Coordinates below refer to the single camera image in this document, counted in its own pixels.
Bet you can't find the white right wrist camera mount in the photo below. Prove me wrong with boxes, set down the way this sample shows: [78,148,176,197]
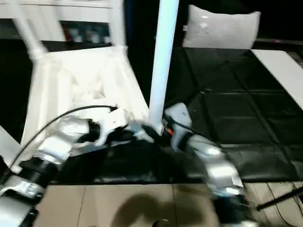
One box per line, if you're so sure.
[163,102,193,152]

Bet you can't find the grey cushion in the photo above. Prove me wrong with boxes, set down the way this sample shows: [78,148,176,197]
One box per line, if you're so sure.
[181,4,261,50]

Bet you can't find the white plastic table top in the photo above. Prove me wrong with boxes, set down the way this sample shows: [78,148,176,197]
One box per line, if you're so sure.
[20,45,157,171]

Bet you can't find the white plastic table leg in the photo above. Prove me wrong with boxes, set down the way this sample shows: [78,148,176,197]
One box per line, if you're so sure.
[148,0,180,136]
[109,0,129,52]
[11,0,48,62]
[0,124,22,171]

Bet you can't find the black television with red logo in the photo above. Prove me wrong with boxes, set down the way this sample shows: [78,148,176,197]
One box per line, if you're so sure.
[255,38,303,45]

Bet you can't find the black floor stand foot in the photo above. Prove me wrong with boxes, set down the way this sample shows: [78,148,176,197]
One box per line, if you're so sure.
[256,188,303,211]

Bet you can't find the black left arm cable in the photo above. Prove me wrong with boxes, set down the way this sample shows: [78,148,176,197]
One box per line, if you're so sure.
[9,105,118,169]

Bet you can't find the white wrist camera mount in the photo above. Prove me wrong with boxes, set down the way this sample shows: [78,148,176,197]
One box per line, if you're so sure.
[163,102,193,152]
[95,108,130,147]

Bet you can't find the white flat board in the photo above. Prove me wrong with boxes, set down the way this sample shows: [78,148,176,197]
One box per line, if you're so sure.
[250,48,303,107]

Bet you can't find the white sideboard cabinet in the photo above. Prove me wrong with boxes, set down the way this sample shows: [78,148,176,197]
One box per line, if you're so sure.
[0,0,126,45]

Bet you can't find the black work mat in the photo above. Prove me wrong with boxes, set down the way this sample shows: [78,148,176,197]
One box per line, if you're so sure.
[0,39,303,185]

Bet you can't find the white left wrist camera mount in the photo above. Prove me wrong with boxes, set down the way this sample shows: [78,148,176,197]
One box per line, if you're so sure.
[95,108,130,147]

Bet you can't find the black sofa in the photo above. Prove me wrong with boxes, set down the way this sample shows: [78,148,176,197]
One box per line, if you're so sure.
[123,0,303,51]

